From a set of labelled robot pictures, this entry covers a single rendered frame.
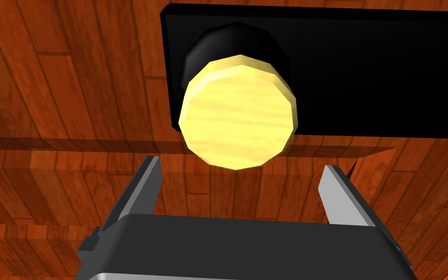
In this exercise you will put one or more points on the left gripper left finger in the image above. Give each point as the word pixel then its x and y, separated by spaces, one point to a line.
pixel 141 190

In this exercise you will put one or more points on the yellow and black door knob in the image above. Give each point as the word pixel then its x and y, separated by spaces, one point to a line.
pixel 238 116

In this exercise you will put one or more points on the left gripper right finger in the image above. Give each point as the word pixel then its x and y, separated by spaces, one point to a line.
pixel 340 198

